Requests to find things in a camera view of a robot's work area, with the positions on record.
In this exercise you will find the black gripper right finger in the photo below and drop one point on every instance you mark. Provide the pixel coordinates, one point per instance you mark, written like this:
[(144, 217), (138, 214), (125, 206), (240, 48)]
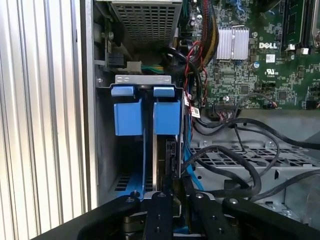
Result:
[(210, 220)]

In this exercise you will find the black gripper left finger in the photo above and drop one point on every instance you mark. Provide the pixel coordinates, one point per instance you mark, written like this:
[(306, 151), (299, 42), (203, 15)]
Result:
[(160, 220)]

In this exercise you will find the hard disk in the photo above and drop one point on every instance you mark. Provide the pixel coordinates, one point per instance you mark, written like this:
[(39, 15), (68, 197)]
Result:
[(148, 155)]

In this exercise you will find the grey metal disk bay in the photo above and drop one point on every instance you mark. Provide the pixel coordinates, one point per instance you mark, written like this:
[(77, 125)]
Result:
[(105, 112)]

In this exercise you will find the black RAM slot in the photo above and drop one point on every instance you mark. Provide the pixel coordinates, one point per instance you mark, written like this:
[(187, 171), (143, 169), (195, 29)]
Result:
[(307, 25), (286, 25)]

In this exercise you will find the grey perforated drive cage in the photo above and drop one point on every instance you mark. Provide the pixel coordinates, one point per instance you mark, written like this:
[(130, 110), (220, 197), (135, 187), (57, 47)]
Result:
[(300, 200)]

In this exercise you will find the blue bay clip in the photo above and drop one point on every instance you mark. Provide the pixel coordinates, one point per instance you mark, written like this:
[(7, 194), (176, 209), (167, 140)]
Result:
[(128, 117), (166, 117)]

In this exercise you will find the white barcode tag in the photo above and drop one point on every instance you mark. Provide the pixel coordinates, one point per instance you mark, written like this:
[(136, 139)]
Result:
[(195, 112)]

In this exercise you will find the black and silver PC case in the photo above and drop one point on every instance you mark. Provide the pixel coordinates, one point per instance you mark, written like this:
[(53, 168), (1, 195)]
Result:
[(87, 100)]

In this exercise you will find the green motherboard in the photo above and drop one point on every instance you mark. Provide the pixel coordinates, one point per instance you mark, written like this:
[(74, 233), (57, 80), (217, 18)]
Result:
[(275, 82)]

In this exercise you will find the silver chipset heatsink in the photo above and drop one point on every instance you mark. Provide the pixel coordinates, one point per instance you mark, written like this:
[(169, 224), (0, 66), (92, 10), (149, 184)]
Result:
[(232, 43)]

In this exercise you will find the silver power supply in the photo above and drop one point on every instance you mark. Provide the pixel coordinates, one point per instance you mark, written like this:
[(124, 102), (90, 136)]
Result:
[(147, 22)]

